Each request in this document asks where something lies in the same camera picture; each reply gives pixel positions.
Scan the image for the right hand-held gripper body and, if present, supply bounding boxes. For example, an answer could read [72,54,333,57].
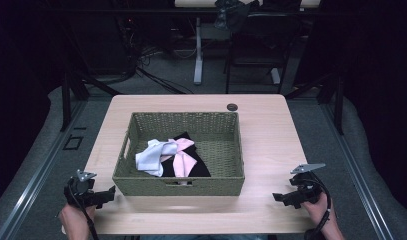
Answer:
[289,162,327,205]

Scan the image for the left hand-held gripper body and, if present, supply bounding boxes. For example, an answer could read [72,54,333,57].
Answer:
[63,169,104,209]

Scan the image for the person's right hand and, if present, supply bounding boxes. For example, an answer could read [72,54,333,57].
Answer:
[301,192,333,229]

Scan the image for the person's left hand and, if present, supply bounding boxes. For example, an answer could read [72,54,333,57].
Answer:
[58,203,97,236]

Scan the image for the white sock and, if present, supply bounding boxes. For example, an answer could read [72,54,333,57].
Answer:
[134,138,179,178]

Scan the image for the green woven basket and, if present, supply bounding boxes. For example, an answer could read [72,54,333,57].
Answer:
[111,111,246,197]

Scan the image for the pink sock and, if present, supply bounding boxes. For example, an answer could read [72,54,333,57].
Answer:
[160,137,199,179]

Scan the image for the black cloth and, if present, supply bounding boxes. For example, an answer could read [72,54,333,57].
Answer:
[161,131,212,178]

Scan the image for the black metal stand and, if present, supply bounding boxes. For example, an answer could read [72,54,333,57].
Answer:
[59,71,123,133]
[284,71,346,136]

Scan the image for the black chair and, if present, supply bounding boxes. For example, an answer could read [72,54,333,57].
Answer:
[223,11,302,95]

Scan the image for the white desk leg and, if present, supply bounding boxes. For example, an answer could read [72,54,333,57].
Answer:
[193,16,205,86]

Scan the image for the dark cloth bundle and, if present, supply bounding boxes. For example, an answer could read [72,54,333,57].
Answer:
[213,0,259,32]

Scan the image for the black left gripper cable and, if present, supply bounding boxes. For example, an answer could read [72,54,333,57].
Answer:
[68,186,100,240]

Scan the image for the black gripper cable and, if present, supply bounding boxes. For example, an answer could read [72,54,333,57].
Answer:
[303,171,333,240]
[68,186,100,240]

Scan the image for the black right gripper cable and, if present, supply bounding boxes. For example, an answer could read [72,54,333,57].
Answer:
[303,171,333,240]

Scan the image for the black floor cables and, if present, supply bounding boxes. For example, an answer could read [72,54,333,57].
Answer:
[117,16,195,95]

